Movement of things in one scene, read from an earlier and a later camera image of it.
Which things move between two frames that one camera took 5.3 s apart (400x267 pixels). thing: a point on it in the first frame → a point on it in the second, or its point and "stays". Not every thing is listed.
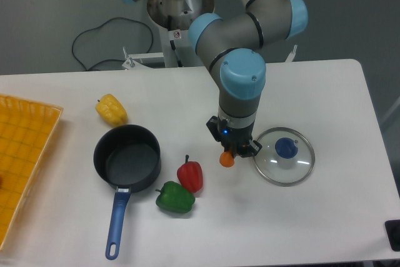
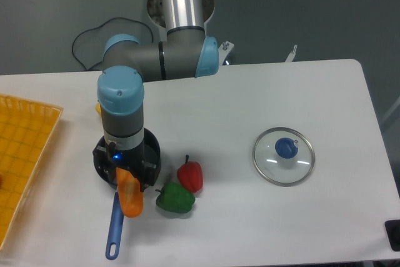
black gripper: [234, 140] → [144, 162]
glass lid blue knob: [286, 158] stays
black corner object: [392, 229] stays
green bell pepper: [175, 197] stays
